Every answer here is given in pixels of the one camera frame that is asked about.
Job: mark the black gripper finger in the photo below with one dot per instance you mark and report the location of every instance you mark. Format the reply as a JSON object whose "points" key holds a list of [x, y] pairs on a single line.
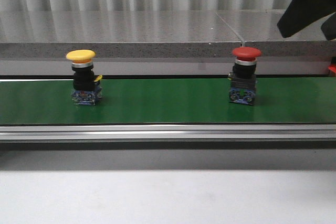
{"points": [[329, 28], [301, 13]]}

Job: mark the red mushroom push button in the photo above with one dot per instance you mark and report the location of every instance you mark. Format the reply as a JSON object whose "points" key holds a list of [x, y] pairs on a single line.
{"points": [[242, 77]]}

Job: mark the yellow mushroom push button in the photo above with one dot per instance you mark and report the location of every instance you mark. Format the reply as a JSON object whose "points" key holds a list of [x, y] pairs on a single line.
{"points": [[87, 88]]}

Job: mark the red plastic tray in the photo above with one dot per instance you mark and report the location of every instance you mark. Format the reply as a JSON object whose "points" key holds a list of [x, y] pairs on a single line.
{"points": [[332, 70]]}

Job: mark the grey stone slab right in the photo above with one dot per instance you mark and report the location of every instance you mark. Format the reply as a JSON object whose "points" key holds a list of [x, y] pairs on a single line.
{"points": [[259, 30]]}

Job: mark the grey stone slab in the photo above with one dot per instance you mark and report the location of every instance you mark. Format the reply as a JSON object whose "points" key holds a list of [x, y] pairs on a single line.
{"points": [[259, 30], [116, 34]]}

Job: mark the green conveyor belt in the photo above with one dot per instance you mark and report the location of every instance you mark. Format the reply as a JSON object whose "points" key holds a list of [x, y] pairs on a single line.
{"points": [[198, 100]]}

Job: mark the grey stone slab left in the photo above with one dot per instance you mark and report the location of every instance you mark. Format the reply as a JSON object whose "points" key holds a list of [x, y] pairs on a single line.
{"points": [[116, 34]]}

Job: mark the aluminium conveyor side rail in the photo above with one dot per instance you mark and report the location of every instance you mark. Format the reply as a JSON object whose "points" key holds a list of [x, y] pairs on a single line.
{"points": [[168, 133]]}

